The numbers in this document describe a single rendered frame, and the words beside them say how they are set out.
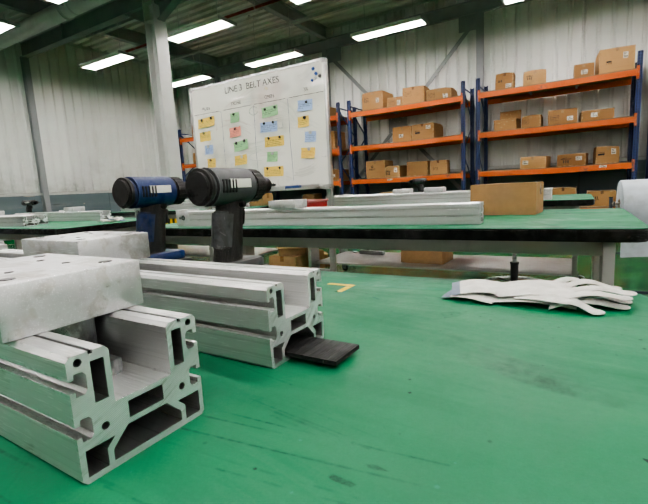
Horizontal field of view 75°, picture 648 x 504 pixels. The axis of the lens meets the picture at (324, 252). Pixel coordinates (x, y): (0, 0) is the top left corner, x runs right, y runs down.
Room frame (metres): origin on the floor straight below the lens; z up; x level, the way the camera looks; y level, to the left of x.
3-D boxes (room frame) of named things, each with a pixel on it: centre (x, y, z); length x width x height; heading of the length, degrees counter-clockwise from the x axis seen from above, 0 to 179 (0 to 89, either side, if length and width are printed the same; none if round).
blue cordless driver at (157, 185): (0.88, 0.32, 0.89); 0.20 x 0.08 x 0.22; 150
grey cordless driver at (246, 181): (0.73, 0.14, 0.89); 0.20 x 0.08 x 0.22; 150
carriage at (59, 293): (0.37, 0.26, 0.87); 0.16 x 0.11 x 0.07; 58
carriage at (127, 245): (0.66, 0.37, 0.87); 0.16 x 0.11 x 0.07; 58
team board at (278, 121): (3.87, 0.53, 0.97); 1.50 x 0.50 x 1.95; 59
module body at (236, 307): (0.66, 0.37, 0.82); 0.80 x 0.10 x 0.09; 58
